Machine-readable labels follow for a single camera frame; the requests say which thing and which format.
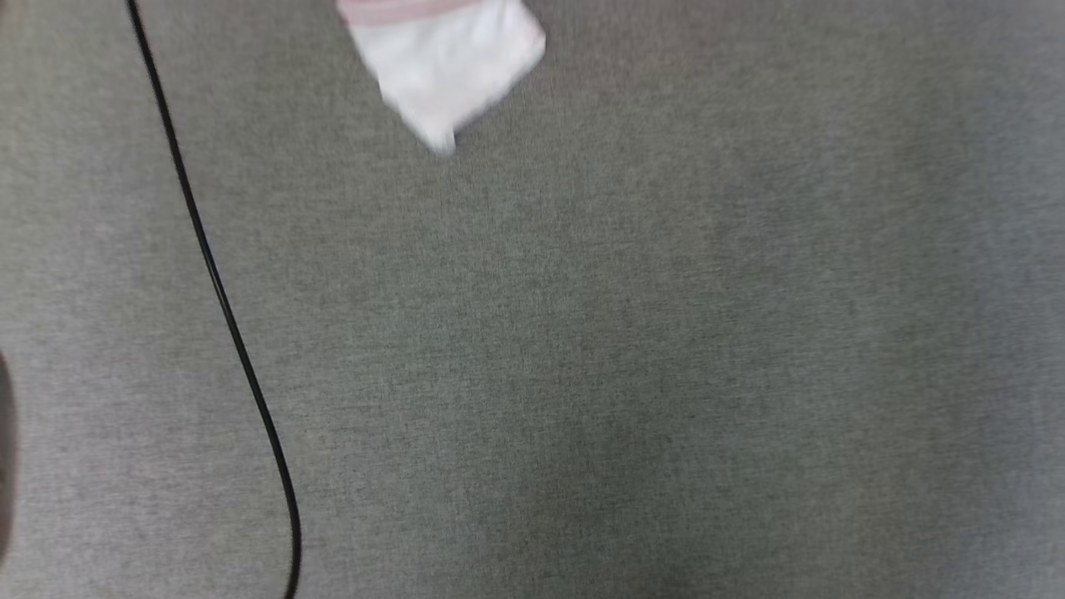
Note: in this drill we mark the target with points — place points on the white cloth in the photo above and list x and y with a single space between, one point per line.
445 66

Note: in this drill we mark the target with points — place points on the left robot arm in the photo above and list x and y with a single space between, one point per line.
5 457

